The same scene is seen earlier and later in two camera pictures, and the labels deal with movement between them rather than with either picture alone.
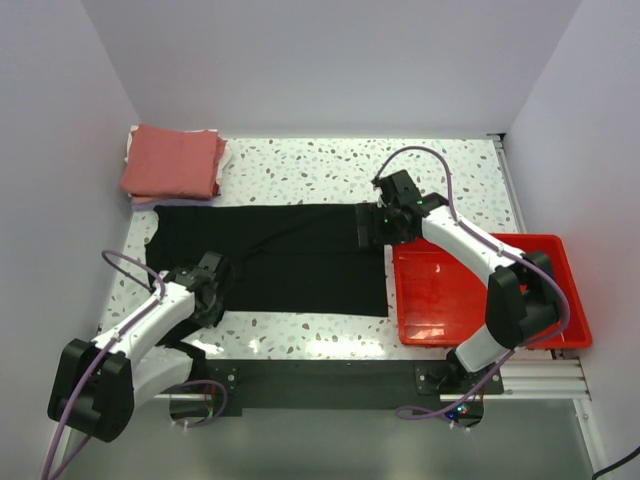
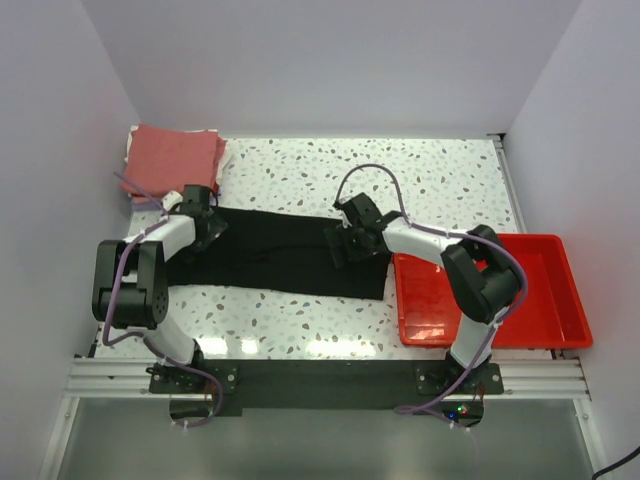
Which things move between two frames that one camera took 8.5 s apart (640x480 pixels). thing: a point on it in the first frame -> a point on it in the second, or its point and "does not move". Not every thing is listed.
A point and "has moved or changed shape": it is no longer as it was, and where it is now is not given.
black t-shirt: x=298 y=259 has moved or changed shape
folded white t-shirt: x=129 y=140 does not move
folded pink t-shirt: x=172 y=163 does not move
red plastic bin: x=441 y=294 does not move
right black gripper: x=370 y=213 -> x=339 y=235
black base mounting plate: x=228 y=386 does not move
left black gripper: x=209 y=318 -> x=216 y=227
